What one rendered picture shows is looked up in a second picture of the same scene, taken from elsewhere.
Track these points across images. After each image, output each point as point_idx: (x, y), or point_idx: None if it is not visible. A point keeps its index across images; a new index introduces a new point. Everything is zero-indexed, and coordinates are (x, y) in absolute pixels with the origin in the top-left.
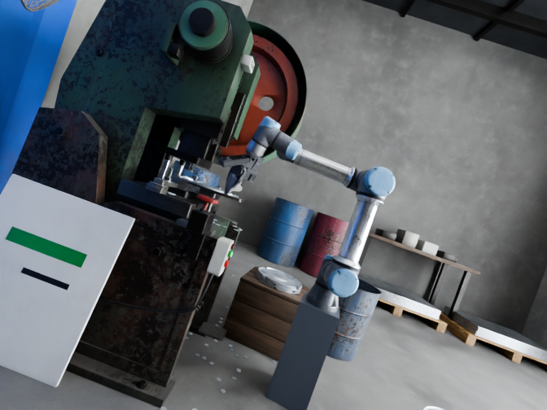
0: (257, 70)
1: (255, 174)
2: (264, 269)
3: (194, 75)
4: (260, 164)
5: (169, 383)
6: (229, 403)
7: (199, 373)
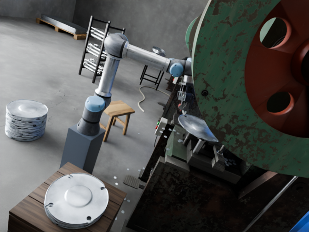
0: (265, 23)
1: (178, 93)
2: (95, 211)
3: None
4: (180, 86)
5: (140, 175)
6: (112, 171)
7: (127, 187)
